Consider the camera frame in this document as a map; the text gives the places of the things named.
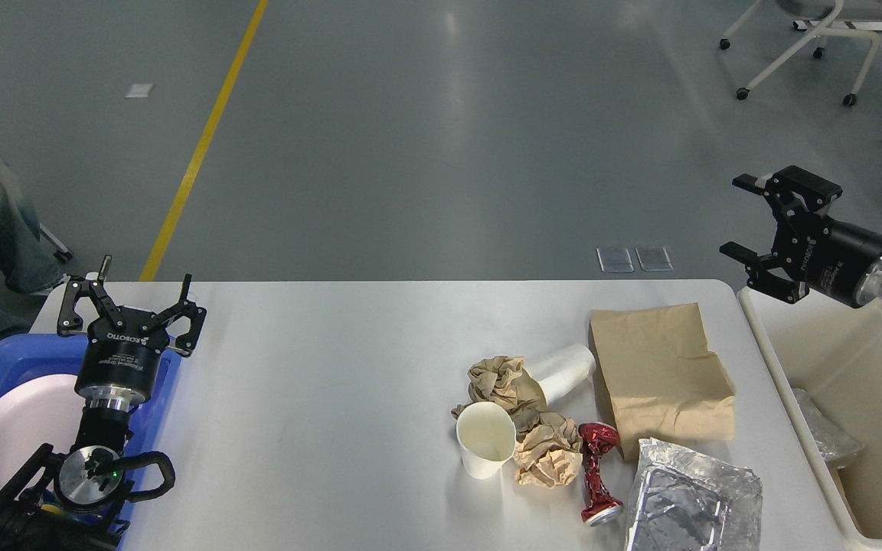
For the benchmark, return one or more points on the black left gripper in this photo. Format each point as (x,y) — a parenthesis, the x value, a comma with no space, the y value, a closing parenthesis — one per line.
(121,360)

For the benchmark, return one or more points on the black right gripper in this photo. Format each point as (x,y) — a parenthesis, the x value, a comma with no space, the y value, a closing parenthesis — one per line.
(837,259)

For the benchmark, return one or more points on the pink plate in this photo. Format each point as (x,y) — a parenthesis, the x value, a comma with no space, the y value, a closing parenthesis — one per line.
(45,410)

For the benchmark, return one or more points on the brown paper bag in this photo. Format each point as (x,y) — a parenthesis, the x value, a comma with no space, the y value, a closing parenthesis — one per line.
(662,379)

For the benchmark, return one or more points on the silver foil bag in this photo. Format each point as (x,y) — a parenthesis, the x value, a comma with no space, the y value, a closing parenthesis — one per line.
(682,499)

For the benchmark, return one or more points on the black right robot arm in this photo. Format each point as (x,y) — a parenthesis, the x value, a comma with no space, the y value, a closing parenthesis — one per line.
(811,251)

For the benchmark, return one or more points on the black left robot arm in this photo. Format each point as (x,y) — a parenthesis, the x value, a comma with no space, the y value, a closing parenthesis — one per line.
(73,498)

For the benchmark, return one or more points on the blue plastic tray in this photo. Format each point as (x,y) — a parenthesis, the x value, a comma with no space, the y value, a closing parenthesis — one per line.
(29,356)

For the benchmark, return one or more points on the beige plastic bin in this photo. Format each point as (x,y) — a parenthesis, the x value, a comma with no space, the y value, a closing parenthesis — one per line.
(834,353)

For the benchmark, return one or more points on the white rolling chair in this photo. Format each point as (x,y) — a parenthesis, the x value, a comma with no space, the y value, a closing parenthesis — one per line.
(819,21)

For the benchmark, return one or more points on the clear plastic wrap in bin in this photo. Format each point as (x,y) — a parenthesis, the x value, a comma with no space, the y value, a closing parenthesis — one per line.
(836,447)

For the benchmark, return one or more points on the lying white paper cup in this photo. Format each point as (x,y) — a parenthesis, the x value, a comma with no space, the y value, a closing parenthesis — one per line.
(558,373)

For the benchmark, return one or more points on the crushed red can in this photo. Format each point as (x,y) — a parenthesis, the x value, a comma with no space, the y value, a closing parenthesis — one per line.
(597,439)

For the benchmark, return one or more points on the dark crumpled brown paper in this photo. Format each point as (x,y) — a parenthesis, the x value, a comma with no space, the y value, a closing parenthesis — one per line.
(504,381)

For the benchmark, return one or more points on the light crumpled brown paper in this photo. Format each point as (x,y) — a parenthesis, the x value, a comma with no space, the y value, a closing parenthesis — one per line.
(548,451)

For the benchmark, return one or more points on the upright white paper cup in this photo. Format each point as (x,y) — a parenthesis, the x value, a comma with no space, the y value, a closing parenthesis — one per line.
(486,437)

